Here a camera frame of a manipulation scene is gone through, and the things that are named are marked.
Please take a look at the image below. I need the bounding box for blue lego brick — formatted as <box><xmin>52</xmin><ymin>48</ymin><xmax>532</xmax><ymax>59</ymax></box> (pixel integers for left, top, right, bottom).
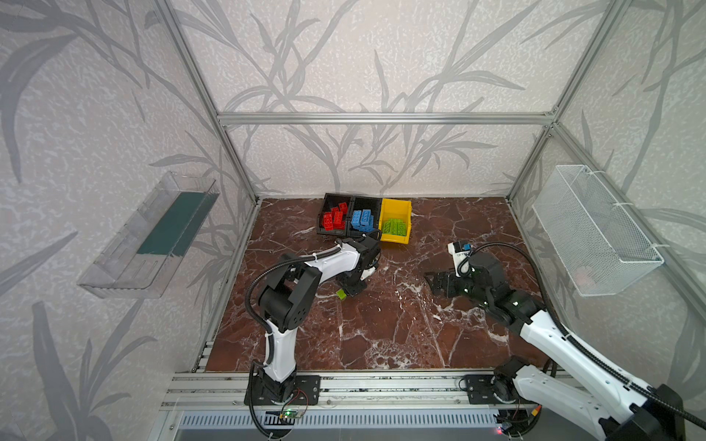
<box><xmin>350</xmin><ymin>209</ymin><xmax>375</xmax><ymax>233</ymax></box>

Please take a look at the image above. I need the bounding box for red lego brick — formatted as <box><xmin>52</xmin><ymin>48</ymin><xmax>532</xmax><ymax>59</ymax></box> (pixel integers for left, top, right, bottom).
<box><xmin>321</xmin><ymin>202</ymin><xmax>349</xmax><ymax>232</ymax></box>

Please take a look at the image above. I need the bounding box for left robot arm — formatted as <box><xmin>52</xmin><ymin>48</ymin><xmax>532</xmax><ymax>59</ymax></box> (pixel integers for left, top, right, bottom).
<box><xmin>245</xmin><ymin>230</ymin><xmax>382</xmax><ymax>393</ymax></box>

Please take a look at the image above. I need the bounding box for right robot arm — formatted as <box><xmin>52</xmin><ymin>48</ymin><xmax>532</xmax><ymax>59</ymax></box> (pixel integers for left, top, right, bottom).
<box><xmin>424</xmin><ymin>248</ymin><xmax>705</xmax><ymax>440</ymax></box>

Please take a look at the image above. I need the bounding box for yellow bin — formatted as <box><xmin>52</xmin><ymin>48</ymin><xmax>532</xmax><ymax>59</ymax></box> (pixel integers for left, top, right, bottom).
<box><xmin>379</xmin><ymin>198</ymin><xmax>412</xmax><ymax>244</ymax></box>

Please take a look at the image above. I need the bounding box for middle black bin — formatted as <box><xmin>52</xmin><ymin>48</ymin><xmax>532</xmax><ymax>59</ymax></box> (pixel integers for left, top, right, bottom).
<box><xmin>347</xmin><ymin>196</ymin><xmax>382</xmax><ymax>238</ymax></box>

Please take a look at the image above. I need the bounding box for black bin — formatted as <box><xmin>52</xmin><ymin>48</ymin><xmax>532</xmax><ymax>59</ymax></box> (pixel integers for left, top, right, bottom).
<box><xmin>316</xmin><ymin>193</ymin><xmax>354</xmax><ymax>237</ymax></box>
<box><xmin>347</xmin><ymin>196</ymin><xmax>382</xmax><ymax>238</ymax></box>

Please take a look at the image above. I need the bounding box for left black bin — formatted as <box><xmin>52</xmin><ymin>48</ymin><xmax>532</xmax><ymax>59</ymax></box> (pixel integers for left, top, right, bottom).
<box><xmin>316</xmin><ymin>193</ymin><xmax>354</xmax><ymax>237</ymax></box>

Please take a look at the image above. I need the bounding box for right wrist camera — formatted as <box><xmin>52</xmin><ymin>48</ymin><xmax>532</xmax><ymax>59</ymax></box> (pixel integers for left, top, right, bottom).
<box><xmin>448</xmin><ymin>241</ymin><xmax>473</xmax><ymax>277</ymax></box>

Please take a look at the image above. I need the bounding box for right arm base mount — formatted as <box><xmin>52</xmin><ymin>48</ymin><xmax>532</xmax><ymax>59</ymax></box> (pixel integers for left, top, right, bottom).
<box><xmin>458</xmin><ymin>373</ymin><xmax>533</xmax><ymax>406</ymax></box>

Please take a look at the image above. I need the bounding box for white wire basket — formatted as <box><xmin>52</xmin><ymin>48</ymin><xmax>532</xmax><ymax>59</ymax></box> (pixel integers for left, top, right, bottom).
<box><xmin>532</xmin><ymin>165</ymin><xmax>665</xmax><ymax>297</ymax></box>

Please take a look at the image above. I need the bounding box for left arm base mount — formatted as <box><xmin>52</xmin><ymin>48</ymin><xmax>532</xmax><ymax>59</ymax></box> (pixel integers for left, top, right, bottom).
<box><xmin>244</xmin><ymin>374</ymin><xmax>322</xmax><ymax>406</ymax></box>

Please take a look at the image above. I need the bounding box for aluminium front rail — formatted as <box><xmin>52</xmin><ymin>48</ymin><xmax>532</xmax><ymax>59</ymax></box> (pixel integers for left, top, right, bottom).
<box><xmin>159</xmin><ymin>370</ymin><xmax>624</xmax><ymax>412</ymax></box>

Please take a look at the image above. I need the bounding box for clear plastic wall tray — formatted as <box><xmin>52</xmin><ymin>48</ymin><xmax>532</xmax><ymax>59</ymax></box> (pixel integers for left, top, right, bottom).
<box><xmin>77</xmin><ymin>172</ymin><xmax>220</xmax><ymax>300</ymax></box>

